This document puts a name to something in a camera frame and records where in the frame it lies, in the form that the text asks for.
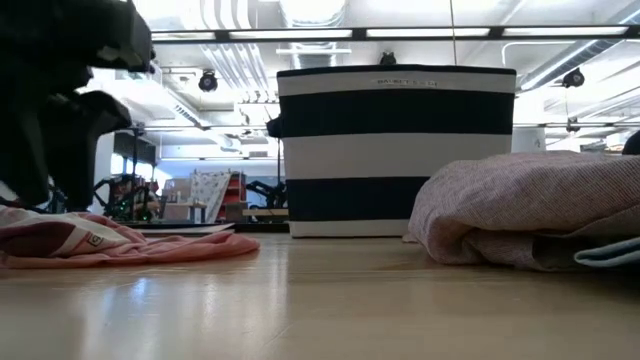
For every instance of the black spotlight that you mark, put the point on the black spotlight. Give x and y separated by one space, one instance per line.
573 78
207 82

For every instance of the navy white striped fabric bin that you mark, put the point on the navy white striped fabric bin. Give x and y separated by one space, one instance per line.
400 160

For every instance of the small black fixture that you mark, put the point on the small black fixture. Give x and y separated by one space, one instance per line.
387 59

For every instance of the white patterned board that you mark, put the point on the white patterned board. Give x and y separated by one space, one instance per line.
210 192

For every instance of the black aluminium table frame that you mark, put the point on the black aluminium table frame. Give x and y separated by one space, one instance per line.
260 227

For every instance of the red shelf cart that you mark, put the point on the red shelf cart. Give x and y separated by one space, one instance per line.
235 192

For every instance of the black background robot arm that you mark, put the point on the black background robot arm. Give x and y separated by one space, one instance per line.
272 192

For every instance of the black frame crossbar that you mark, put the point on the black frame crossbar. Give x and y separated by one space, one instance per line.
359 34

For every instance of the wooden background table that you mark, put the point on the wooden background table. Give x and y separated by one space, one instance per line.
265 212

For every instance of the dark wall monitor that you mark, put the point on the dark wall monitor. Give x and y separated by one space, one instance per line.
135 147

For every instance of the white container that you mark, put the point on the white container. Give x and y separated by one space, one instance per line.
527 140

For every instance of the cluttered equipment stand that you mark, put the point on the cluttered equipment stand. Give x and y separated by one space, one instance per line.
125 197

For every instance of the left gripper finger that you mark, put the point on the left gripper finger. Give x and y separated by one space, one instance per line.
22 150
75 150

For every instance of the lilac knit sweater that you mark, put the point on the lilac knit sweater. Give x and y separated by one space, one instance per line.
525 200

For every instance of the pale blue-grey garment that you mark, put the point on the pale blue-grey garment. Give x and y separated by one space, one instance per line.
615 255

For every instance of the pink maroon striped garment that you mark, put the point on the pink maroon striped garment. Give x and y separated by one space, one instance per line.
150 250

